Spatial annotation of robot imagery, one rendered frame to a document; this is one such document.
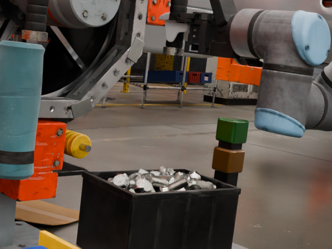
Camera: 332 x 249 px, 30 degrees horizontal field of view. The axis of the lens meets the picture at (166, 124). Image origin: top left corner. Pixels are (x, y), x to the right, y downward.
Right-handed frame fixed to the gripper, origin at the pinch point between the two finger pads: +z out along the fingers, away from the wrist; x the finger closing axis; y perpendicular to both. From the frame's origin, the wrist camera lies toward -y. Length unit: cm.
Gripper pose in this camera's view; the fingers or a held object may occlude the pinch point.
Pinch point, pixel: (170, 16)
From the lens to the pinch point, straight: 133.1
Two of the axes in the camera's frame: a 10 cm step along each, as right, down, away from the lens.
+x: 7.1, 0.0, 7.1
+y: -1.2, 9.9, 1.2
